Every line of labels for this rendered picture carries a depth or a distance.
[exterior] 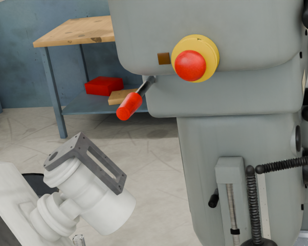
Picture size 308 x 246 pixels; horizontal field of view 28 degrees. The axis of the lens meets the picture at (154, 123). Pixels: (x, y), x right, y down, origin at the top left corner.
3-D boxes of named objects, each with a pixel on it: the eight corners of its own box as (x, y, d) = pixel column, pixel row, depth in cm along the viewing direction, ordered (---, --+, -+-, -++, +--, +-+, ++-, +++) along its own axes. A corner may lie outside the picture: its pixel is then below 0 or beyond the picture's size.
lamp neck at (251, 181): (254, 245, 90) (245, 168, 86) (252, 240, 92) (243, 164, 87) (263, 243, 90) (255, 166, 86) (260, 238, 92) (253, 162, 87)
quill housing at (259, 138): (306, 280, 105) (293, 107, 93) (189, 275, 111) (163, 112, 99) (312, 220, 121) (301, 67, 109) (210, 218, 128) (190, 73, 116)
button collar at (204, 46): (219, 81, 78) (213, 36, 76) (174, 84, 80) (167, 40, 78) (222, 76, 80) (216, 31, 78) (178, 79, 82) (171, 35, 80)
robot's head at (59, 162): (77, 225, 79) (120, 200, 76) (29, 182, 76) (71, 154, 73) (89, 194, 84) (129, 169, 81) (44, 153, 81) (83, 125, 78)
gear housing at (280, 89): (304, 115, 89) (300, 50, 85) (146, 121, 97) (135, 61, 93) (316, 48, 118) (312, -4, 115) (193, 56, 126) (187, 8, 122)
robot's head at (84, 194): (87, 255, 79) (138, 212, 78) (30, 205, 76) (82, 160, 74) (87, 228, 85) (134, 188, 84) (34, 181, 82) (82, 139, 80)
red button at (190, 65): (206, 83, 76) (202, 51, 74) (174, 84, 77) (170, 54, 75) (211, 74, 78) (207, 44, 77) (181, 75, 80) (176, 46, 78)
